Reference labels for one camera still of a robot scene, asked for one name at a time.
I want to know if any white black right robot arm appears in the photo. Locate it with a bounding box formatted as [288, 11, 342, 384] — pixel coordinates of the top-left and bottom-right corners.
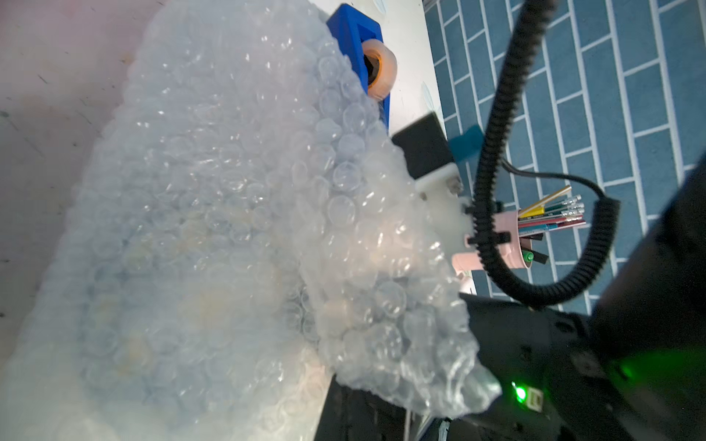
[455, 117, 705, 440]

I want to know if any blue tape dispenser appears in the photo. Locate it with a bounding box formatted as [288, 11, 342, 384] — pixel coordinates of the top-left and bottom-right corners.
[327, 4, 392, 127]

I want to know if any bundle of coloured pencils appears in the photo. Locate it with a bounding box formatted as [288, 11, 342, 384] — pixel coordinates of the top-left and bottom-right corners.
[518, 186, 586, 238]

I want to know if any pink pencil holder cup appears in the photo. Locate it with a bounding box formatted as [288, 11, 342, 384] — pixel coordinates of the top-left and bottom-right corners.
[452, 211, 533, 276]

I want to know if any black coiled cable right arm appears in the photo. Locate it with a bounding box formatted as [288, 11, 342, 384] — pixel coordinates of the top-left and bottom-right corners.
[471, 0, 621, 310]

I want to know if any clear bubble wrap sheet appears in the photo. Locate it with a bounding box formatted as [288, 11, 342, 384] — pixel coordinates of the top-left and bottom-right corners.
[1, 1, 501, 440]

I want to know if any clear tape roll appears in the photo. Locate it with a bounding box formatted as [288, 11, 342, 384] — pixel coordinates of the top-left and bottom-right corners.
[362, 39, 398, 101]

